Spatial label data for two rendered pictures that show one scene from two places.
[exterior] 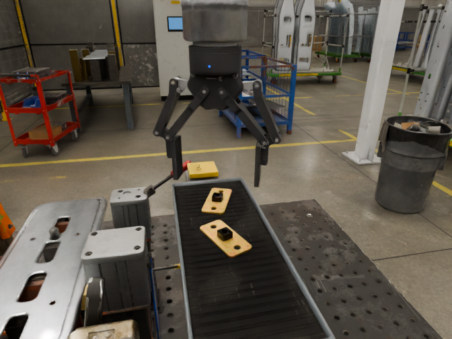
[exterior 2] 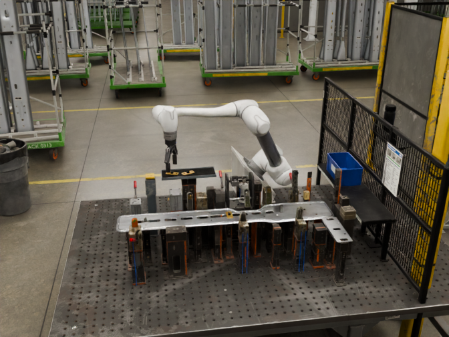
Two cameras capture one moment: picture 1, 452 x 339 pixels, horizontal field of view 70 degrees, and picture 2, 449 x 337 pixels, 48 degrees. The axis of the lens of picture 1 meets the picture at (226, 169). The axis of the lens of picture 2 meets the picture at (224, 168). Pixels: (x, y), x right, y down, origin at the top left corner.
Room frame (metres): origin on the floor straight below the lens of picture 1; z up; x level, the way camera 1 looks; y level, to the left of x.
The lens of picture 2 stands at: (-0.03, 3.09, 2.60)
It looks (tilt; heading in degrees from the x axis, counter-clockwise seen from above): 24 degrees down; 273
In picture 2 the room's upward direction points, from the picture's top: straight up
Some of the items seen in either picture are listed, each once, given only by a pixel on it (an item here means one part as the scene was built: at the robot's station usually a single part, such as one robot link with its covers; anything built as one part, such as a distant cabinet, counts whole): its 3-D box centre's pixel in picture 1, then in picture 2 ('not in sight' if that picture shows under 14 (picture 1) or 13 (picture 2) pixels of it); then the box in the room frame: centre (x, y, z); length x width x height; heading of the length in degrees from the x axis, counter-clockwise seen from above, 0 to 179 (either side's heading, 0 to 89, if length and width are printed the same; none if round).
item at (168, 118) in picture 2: not in sight; (168, 118); (0.50, 0.00, 1.55); 0.13 x 0.11 x 0.16; 121
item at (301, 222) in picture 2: not in sight; (298, 244); (-0.35, 0.40, 0.87); 0.12 x 0.09 x 0.35; 101
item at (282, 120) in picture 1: (253, 93); not in sight; (4.91, -0.40, 0.47); 1.20 x 0.80 x 0.95; 13
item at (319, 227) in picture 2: not in sight; (317, 245); (-0.48, 0.36, 0.84); 0.11 x 0.10 x 0.28; 101
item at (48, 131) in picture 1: (42, 110); not in sight; (3.83, 2.19, 0.49); 0.81 x 0.46 x 0.97; 0
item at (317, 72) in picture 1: (301, 46); not in sight; (9.00, -1.97, 0.88); 1.91 x 1.00 x 1.76; 100
